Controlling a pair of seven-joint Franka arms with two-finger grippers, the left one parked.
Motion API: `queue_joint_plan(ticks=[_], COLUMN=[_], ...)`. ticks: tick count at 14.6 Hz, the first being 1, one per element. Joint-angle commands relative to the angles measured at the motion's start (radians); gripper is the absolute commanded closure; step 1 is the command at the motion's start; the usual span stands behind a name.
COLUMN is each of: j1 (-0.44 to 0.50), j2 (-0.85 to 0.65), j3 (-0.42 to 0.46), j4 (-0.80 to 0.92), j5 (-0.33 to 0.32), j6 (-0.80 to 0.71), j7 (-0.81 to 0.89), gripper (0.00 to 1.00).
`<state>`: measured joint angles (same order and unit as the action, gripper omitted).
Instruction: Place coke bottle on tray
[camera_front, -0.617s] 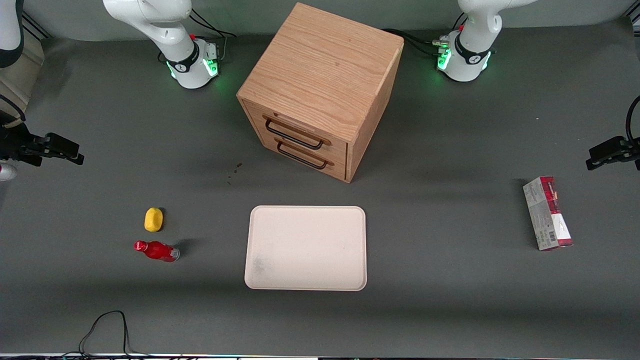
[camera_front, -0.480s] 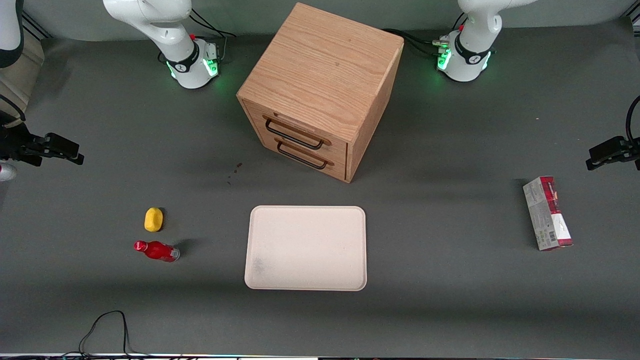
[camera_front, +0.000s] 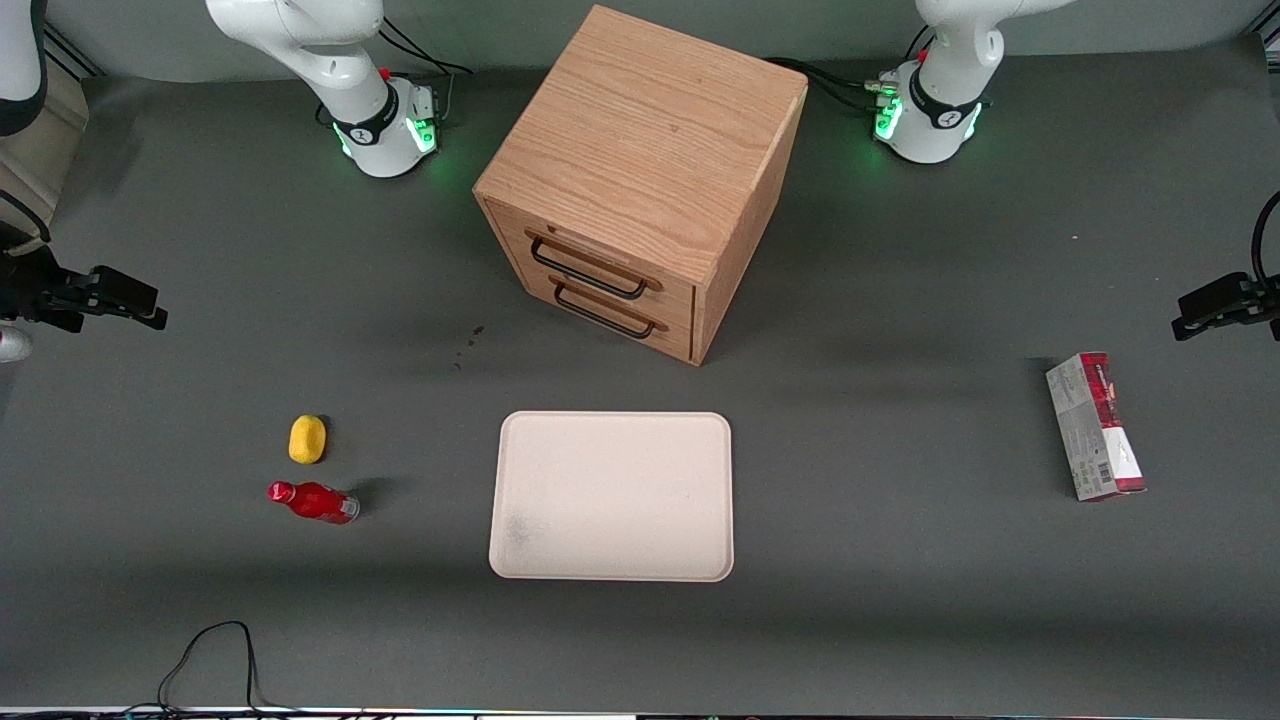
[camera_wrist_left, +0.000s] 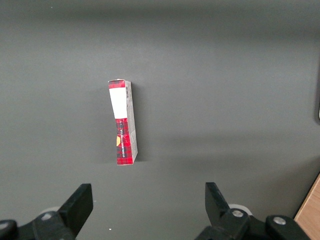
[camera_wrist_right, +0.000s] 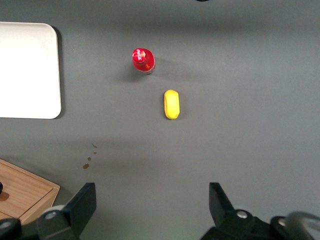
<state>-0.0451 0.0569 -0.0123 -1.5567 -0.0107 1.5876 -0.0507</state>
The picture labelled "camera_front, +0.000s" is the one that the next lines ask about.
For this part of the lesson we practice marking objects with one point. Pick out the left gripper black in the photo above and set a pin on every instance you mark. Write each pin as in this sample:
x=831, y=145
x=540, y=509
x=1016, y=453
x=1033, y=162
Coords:
x=1243, y=296

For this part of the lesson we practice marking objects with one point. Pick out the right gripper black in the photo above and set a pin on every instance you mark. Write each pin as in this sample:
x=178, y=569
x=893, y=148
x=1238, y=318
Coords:
x=40, y=288

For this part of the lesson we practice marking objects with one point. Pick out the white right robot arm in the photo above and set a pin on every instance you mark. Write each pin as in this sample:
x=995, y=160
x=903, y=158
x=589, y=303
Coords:
x=335, y=60

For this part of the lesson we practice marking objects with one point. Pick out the red coke bottle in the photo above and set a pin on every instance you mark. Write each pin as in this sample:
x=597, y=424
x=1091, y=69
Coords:
x=318, y=502

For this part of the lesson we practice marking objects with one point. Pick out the cream plastic tray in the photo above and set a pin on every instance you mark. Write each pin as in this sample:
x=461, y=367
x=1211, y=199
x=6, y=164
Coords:
x=612, y=495

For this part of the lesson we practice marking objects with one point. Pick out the red plaid cookie box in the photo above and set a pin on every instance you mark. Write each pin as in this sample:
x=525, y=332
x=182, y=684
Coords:
x=1092, y=430

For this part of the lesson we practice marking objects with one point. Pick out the yellow toy lemon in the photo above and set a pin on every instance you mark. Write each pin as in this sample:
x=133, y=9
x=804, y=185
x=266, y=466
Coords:
x=307, y=440

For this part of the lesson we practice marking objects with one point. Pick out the wooden drawer cabinet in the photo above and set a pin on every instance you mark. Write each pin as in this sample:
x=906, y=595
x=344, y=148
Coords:
x=650, y=120

